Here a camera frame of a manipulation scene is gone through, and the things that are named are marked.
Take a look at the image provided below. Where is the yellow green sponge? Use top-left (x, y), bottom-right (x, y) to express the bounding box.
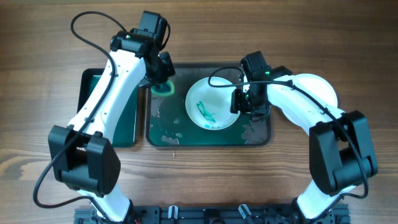
top-left (150, 80), bottom-right (175, 97)

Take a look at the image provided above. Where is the white plate cleaned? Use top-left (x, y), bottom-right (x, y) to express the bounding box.
top-left (185, 78), bottom-right (240, 131)
top-left (269, 73), bottom-right (344, 132)

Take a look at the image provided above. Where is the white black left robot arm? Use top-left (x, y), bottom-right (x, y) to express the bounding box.
top-left (48, 29), bottom-right (175, 223)

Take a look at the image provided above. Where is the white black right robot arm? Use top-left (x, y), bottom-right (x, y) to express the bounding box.
top-left (231, 65), bottom-right (378, 223)

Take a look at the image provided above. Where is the large dark serving tray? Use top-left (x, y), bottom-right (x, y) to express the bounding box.
top-left (146, 62), bottom-right (272, 149)

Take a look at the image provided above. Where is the small black sponge tray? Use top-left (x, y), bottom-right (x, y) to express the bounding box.
top-left (77, 68), bottom-right (139, 147)

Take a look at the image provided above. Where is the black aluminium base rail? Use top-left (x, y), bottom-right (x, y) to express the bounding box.
top-left (73, 204), bottom-right (351, 224)

